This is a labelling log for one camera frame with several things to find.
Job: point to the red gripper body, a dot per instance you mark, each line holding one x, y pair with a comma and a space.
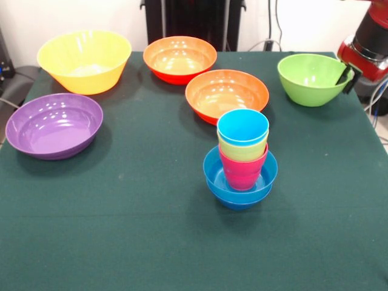
363, 63

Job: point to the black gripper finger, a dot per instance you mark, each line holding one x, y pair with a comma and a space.
343, 77
353, 80

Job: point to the light green bowl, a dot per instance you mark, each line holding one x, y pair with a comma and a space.
306, 85

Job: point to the light blue cup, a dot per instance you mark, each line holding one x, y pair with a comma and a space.
239, 127

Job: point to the yellow-green cup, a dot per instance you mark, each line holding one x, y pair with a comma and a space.
242, 151

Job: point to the orange bowl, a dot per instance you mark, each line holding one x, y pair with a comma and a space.
179, 57
218, 94

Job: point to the red cup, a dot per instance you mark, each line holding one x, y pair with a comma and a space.
242, 175

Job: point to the dark blue bowl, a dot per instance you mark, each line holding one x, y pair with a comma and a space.
239, 203

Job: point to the light blue bowl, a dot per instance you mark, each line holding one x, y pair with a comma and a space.
212, 179

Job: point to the black rounded base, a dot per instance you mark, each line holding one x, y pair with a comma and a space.
373, 91

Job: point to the black plug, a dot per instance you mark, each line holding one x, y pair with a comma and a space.
268, 45

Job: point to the dark green tablecloth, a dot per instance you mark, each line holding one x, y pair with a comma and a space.
194, 242

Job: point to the large yellow bowl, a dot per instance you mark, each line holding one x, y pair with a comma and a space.
85, 78

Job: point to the purple bowl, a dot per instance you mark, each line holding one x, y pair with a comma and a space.
51, 130

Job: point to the black chair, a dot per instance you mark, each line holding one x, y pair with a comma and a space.
18, 82

